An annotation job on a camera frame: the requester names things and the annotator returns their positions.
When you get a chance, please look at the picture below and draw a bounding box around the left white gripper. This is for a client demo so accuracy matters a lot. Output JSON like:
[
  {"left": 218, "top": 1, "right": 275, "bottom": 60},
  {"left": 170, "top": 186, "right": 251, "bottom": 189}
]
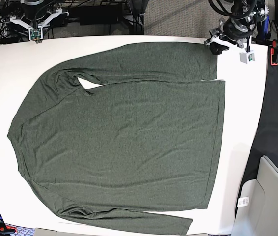
[{"left": 204, "top": 29, "right": 251, "bottom": 55}]

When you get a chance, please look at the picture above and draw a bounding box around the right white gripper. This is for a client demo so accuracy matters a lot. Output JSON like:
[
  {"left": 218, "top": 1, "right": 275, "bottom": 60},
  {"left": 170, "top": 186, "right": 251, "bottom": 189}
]
[{"left": 9, "top": 9, "right": 69, "bottom": 29}]

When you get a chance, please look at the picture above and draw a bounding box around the green long-sleeve T-shirt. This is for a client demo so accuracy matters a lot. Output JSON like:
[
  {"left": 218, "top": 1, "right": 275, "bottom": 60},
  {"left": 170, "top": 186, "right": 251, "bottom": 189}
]
[{"left": 8, "top": 42, "right": 225, "bottom": 235}]

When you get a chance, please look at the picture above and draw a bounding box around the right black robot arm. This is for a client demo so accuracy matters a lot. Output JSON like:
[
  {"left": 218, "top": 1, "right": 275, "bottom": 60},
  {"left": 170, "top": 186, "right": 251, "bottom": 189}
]
[{"left": 9, "top": 0, "right": 69, "bottom": 29}]

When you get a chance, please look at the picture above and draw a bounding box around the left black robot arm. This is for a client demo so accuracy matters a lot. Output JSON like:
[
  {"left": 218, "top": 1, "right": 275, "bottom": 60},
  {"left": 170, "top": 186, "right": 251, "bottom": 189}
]
[{"left": 204, "top": 0, "right": 269, "bottom": 55}]

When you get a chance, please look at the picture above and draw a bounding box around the red clamp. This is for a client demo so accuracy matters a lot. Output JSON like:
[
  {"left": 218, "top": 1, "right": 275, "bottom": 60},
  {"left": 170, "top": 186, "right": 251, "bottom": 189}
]
[{"left": 270, "top": 40, "right": 278, "bottom": 66}]

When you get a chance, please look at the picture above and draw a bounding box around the grey plastic bin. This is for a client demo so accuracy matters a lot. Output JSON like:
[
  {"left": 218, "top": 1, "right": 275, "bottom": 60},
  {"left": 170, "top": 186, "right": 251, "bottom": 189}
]
[{"left": 231, "top": 156, "right": 278, "bottom": 236}]

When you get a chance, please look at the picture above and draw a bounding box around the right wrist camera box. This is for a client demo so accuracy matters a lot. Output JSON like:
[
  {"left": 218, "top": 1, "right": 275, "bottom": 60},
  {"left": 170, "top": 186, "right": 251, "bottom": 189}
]
[{"left": 28, "top": 26, "right": 43, "bottom": 41}]

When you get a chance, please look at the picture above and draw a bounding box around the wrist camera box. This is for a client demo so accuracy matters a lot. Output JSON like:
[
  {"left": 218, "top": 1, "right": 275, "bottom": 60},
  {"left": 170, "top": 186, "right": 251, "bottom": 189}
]
[
  {"left": 239, "top": 50, "right": 255, "bottom": 64},
  {"left": 28, "top": 26, "right": 43, "bottom": 41}
]

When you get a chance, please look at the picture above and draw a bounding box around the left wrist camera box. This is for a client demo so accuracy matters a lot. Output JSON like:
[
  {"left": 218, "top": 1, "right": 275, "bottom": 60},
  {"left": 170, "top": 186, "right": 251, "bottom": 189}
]
[{"left": 239, "top": 50, "right": 255, "bottom": 64}]

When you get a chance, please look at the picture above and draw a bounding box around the blue handled tool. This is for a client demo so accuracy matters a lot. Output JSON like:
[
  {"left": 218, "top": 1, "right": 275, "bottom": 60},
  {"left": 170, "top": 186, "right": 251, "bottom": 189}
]
[{"left": 262, "top": 18, "right": 269, "bottom": 40}]

